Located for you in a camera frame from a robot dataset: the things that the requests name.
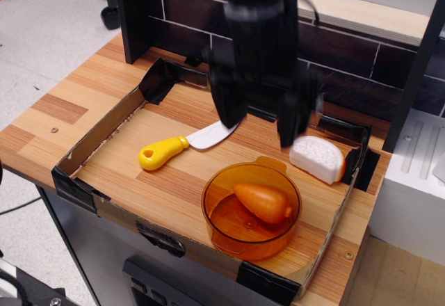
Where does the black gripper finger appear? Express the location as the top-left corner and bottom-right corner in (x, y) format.
(277, 92), (311, 147)
(209, 76), (248, 128)

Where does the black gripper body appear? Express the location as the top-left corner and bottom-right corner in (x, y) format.
(206, 3), (323, 118)

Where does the orange toy carrot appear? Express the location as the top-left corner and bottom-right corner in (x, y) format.
(233, 182), (293, 224)

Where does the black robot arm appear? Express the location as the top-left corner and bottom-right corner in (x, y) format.
(206, 0), (323, 147)

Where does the cardboard fence with black tape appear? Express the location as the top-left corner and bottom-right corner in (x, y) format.
(51, 56), (381, 306)

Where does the orange transparent plastic pot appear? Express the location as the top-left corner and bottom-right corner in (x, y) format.
(202, 156), (302, 261)

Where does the white toy cheese wedge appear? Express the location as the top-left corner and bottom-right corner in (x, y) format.
(289, 136), (346, 184)

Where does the dark brick backsplash panel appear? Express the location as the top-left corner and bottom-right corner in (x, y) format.
(144, 0), (445, 122)

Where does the black chair caster wheel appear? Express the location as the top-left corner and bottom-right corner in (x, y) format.
(101, 0), (120, 30)

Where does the white side unit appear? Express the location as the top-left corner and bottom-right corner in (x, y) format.
(369, 109), (444, 264)

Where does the yellow handled toy knife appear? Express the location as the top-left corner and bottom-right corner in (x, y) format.
(138, 121), (239, 171)

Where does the dark right vertical post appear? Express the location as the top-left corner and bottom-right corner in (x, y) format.
(382, 0), (444, 153)

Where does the dark vertical post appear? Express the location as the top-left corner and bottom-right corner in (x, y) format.
(382, 0), (444, 153)
(117, 0), (152, 64)

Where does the dark left vertical post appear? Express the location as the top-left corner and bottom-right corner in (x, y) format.
(117, 0), (152, 64)

